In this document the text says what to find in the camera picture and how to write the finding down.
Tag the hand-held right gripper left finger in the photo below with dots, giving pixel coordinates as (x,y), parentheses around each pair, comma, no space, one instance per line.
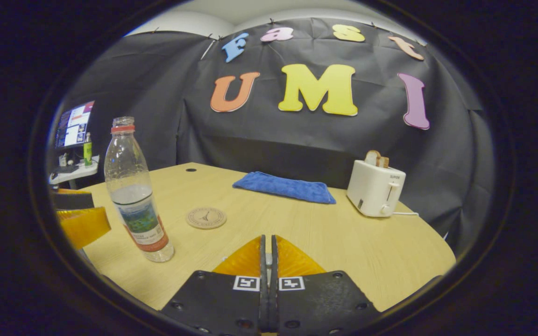
(222,303)

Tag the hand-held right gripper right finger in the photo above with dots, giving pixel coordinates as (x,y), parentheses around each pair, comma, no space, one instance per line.
(320,303)

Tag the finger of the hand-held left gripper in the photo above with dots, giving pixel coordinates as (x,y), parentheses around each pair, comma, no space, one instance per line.
(73,200)
(84,226)

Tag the clear plastic water bottle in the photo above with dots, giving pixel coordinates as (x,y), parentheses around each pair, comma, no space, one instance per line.
(133,196)

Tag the round wooden coaster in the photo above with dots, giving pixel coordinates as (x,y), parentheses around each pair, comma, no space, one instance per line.
(206,218)

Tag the green drink bottle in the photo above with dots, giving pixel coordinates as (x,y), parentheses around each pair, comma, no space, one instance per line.
(88,151)

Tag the white side table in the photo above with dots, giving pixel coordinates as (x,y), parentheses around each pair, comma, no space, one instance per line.
(80,175)

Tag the black keyboard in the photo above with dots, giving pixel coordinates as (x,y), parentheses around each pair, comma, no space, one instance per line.
(66,169)

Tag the computer monitor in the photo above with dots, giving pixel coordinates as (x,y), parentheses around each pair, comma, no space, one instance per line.
(75,125)

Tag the blue towel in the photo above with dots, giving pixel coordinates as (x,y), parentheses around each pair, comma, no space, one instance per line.
(285,187)

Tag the white toaster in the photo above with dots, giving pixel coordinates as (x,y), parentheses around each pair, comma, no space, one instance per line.
(374,191)

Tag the toasted bread slice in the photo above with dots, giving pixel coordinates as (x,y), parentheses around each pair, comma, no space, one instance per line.
(375,159)

